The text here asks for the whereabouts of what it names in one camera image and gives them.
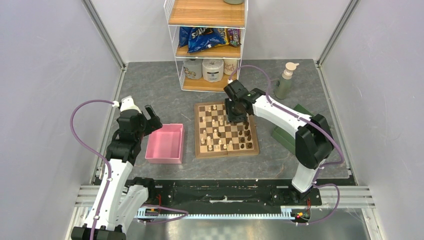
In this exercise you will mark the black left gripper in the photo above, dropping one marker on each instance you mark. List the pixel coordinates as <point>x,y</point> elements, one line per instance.
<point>154,123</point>

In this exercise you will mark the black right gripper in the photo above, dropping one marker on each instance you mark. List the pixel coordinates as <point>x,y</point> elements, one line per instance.
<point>230,117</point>

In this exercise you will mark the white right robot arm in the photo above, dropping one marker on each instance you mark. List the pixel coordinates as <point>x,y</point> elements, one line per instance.
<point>311,134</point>

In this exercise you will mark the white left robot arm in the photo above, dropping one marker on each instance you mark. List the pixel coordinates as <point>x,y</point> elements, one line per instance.
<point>118,199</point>

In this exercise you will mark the wooden chess board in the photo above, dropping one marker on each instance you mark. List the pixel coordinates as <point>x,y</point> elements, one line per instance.
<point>216,137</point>

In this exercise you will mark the pink plastic bin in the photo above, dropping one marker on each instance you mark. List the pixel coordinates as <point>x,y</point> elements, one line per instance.
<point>165,145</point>

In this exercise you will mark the pink printed cup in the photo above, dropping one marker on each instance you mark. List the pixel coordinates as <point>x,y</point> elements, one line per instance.
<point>229,65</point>

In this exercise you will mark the white toilet paper roll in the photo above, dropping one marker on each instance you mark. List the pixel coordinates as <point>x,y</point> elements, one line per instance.
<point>213,69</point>

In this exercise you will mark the green soap pump bottle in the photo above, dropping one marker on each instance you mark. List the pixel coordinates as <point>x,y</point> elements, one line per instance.
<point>284,84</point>

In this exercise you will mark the white patterned mug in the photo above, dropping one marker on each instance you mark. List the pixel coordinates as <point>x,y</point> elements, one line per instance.
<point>193,68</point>

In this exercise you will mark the green plastic bin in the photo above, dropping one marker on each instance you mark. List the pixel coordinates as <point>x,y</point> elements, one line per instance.
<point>283,137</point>

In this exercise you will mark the dark candy bag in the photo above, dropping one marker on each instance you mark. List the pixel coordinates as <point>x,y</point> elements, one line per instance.
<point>233,37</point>

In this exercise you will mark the blue chips bag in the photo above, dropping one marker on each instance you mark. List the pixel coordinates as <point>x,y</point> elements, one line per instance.
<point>198,39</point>

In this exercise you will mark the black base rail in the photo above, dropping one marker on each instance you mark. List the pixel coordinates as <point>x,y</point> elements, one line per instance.
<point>232,196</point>

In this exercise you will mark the white wire wooden shelf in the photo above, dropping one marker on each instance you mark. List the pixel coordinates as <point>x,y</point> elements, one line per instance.
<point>221,14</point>

